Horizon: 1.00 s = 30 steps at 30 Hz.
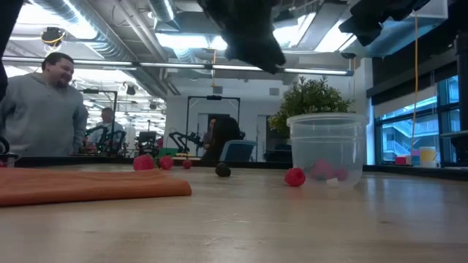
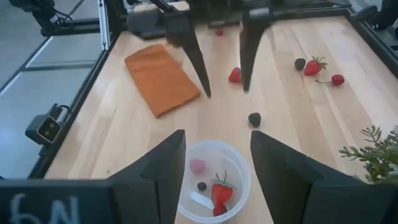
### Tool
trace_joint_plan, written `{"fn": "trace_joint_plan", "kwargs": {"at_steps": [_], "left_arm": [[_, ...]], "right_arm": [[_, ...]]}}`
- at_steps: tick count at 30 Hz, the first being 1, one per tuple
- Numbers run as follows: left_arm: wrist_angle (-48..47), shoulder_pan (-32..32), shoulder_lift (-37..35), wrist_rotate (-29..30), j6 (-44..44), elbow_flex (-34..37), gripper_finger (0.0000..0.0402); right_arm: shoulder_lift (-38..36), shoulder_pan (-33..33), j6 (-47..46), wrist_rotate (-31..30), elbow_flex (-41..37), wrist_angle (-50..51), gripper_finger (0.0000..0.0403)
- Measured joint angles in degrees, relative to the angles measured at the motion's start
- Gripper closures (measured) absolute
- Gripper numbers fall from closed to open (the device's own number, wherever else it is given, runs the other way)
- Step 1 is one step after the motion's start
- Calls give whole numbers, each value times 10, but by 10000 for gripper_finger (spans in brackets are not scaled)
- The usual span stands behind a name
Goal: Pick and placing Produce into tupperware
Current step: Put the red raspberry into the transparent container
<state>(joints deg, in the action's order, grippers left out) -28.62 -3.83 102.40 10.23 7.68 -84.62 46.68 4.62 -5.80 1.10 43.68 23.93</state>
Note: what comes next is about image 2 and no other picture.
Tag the small red fruit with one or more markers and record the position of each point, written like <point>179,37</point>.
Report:
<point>219,31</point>

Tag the green potted plant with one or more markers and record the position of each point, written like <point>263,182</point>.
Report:
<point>382,155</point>

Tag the small grey depth camera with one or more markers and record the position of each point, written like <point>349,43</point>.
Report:
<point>46,129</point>

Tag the large blackberry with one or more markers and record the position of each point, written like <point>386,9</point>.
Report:
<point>254,119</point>

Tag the dark red raspberry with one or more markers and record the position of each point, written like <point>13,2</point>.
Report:
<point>197,165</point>

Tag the red cherry with stem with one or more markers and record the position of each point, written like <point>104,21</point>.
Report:
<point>337,80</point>

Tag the orange cloth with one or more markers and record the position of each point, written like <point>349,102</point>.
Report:
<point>158,77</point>

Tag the clear plastic tupperware container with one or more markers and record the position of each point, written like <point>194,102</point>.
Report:
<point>236,174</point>

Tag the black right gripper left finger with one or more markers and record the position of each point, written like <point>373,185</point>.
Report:
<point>161,186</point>

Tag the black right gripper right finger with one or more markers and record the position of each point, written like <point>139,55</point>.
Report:
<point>280,180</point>

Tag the red strawberry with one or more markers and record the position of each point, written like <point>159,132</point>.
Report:
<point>314,67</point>
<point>235,75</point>
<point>221,191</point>

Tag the small blackberry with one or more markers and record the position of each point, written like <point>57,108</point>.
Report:
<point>201,186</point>

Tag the black equipment stand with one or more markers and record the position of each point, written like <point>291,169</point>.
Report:
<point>43,12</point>

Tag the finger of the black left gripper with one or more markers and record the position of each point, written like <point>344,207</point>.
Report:
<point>248,40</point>
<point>189,46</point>

